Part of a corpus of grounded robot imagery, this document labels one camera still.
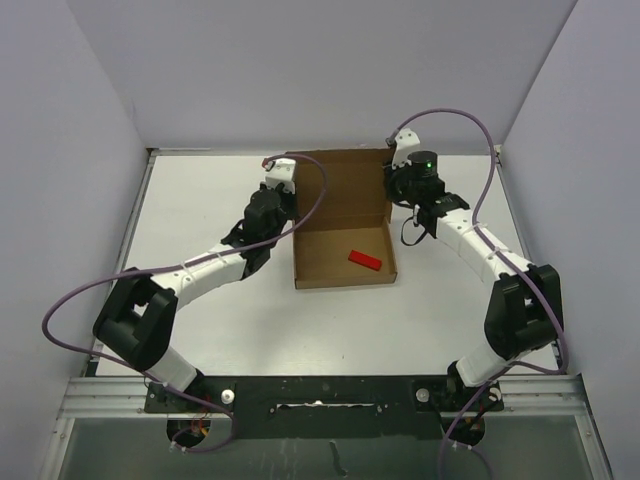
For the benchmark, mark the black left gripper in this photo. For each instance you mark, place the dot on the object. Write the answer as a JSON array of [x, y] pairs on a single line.
[[292, 199]]

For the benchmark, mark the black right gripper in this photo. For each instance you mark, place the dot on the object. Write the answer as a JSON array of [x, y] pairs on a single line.
[[390, 174]]

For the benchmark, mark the brown cardboard box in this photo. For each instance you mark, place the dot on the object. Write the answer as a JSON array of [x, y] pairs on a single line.
[[343, 191]]

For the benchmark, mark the small red block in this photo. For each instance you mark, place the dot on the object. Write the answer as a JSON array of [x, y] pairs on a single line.
[[365, 260]]

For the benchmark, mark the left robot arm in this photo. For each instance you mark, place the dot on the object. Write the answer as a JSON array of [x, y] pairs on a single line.
[[137, 319]]

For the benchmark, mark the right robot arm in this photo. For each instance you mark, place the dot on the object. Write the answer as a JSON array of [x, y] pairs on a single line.
[[524, 313]]

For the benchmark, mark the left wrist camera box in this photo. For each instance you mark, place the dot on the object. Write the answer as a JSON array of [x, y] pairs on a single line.
[[280, 173]]

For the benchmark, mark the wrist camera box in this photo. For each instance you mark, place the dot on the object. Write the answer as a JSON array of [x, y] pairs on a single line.
[[404, 142], [280, 173]]

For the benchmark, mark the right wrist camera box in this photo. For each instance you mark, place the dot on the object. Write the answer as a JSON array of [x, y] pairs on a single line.
[[404, 142]]

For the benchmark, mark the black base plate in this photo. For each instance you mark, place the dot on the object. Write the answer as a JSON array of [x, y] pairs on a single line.
[[334, 407]]

